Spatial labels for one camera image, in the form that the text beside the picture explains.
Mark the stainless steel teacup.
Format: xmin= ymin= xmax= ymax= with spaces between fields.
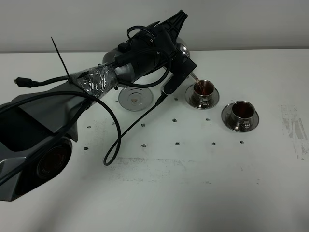
xmin=191 ymin=80 xmax=215 ymax=109
xmin=231 ymin=101 xmax=255 ymax=130

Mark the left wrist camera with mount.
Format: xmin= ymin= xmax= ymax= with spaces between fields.
xmin=161 ymin=50 xmax=197 ymax=95

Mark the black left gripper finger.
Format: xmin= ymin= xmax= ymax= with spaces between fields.
xmin=147 ymin=21 xmax=160 ymax=28
xmin=160 ymin=10 xmax=188 ymax=39

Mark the front stainless steel teacup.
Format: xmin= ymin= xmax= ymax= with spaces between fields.
xmin=231 ymin=101 xmax=255 ymax=130

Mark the front stainless steel saucer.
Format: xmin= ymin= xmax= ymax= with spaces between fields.
xmin=221 ymin=102 xmax=259 ymax=132

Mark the rear stainless steel teacup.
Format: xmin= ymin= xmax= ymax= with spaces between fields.
xmin=191 ymin=80 xmax=215 ymax=109

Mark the black cable tie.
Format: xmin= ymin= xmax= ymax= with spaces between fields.
xmin=51 ymin=38 xmax=98 ymax=102

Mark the black left camera cable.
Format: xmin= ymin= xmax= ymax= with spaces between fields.
xmin=0 ymin=25 xmax=173 ymax=186

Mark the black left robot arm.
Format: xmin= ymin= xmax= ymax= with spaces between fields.
xmin=0 ymin=11 xmax=196 ymax=202

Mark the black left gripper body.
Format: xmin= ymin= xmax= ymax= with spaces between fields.
xmin=115 ymin=24 xmax=176 ymax=80

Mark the stainless steel teapot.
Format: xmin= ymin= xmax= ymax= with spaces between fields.
xmin=176 ymin=37 xmax=199 ymax=81

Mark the round steel teapot coaster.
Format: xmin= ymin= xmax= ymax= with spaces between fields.
xmin=118 ymin=87 xmax=154 ymax=112

